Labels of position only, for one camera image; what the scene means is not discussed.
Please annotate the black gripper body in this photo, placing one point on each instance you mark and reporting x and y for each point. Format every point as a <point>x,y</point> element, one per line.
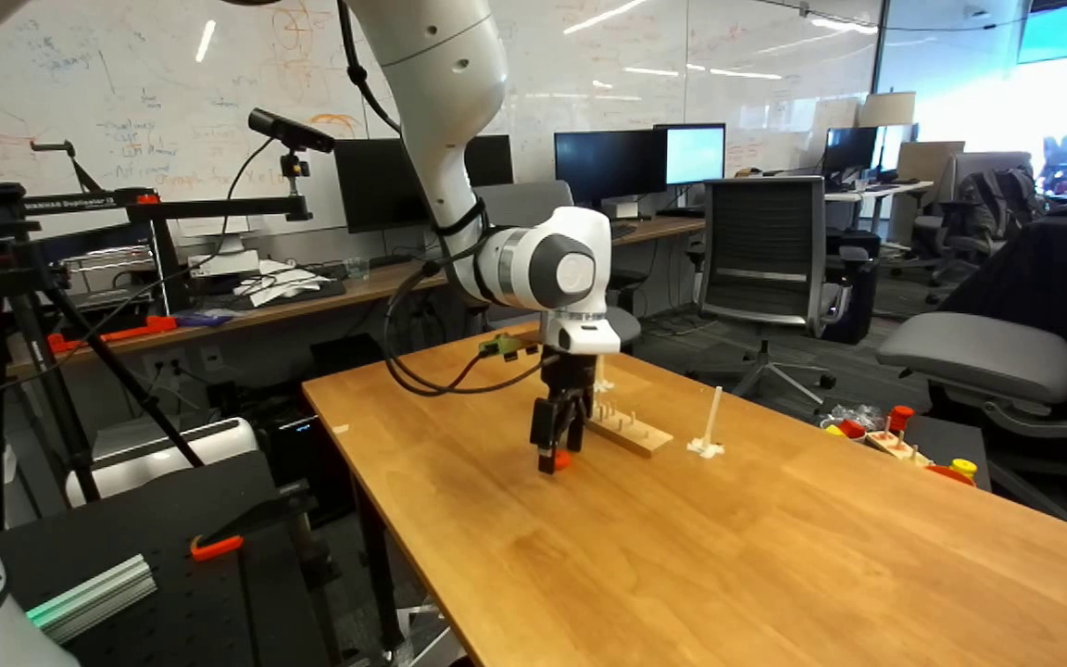
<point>570,385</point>

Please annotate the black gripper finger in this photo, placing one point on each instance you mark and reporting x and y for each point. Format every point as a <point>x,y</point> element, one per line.
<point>545,434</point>
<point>576,425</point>

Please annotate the orange ring disc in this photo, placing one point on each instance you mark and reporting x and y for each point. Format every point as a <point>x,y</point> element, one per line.
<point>561,462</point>

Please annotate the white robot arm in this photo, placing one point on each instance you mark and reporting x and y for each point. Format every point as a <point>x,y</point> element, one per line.
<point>446,71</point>

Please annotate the wooden peg board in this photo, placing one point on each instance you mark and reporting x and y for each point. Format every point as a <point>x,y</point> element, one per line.
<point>629,433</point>

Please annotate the white peg stand far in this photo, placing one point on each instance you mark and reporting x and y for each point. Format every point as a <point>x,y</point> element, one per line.
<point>704,441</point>

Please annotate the black mesh office chair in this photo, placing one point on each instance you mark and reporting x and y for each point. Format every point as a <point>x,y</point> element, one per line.
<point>764,265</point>

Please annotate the black computer monitor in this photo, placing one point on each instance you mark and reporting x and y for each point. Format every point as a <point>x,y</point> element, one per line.
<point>602,165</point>

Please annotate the computer monitor lit screen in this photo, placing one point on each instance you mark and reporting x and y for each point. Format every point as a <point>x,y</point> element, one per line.
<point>694,154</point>

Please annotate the black cart with clamp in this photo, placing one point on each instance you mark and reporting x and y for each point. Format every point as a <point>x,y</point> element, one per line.
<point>245,608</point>

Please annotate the grey office chair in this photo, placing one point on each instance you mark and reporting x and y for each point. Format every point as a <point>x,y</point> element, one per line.
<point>1010,372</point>

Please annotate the long wooden desk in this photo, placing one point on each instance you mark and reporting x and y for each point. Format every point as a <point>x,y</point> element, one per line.
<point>161,330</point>

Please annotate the black camera tripod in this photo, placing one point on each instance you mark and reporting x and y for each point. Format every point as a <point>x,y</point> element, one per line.
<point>23,288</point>

